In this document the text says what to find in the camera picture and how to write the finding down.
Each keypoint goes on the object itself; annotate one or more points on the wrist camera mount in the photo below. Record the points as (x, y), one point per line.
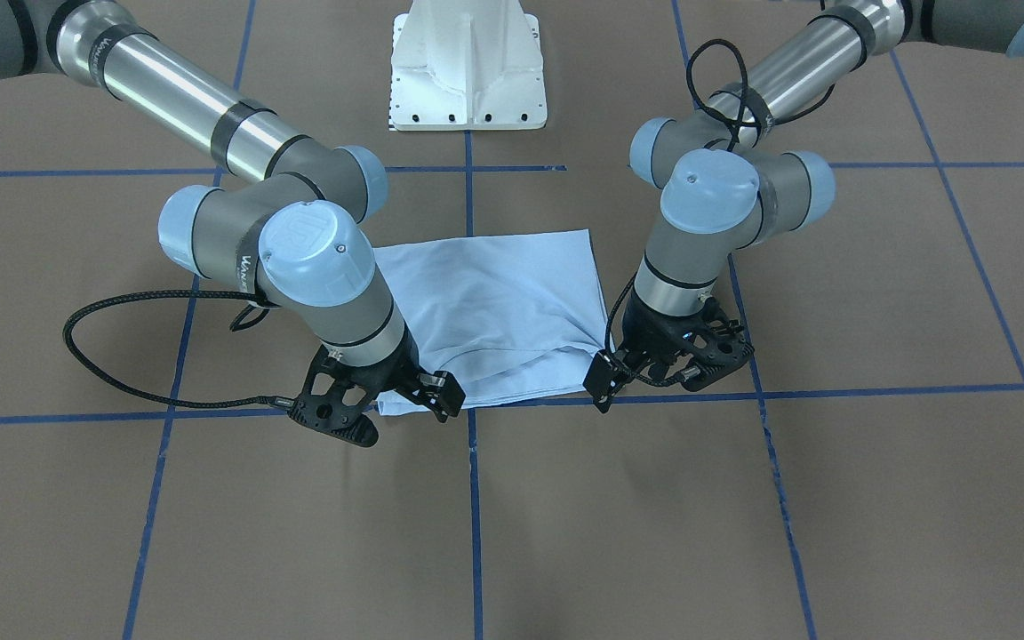
(714, 345)
(339, 412)

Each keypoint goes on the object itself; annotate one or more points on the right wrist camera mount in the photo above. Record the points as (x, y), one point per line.
(339, 412)

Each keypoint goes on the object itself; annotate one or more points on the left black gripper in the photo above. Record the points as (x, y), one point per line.
(641, 332)

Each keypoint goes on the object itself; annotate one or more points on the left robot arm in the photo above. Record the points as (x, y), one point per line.
(721, 193)

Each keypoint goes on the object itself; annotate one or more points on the light blue t-shirt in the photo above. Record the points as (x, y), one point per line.
(512, 317)

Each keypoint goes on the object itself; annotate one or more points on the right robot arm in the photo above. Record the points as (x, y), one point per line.
(290, 239)

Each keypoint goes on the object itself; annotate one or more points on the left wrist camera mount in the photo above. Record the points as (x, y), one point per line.
(714, 345)

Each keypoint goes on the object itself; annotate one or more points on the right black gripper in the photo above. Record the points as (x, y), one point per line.
(390, 374)

